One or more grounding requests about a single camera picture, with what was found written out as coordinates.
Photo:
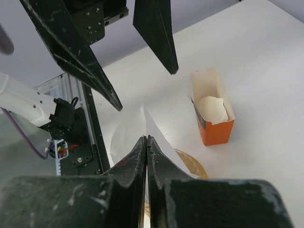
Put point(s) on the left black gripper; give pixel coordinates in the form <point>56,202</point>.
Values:
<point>68,27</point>

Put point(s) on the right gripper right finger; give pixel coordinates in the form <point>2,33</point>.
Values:
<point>160,167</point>

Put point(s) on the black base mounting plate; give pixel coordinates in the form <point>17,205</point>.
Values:
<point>90,158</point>

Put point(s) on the grey slotted cable duct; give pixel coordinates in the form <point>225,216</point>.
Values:
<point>59,145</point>

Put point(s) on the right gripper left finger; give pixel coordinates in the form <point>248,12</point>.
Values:
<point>131,168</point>

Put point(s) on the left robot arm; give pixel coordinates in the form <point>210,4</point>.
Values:
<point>27,102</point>

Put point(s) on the orange filter box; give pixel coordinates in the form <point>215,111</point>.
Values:
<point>212,107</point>

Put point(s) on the aluminium front rail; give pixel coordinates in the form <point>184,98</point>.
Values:
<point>57,88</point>

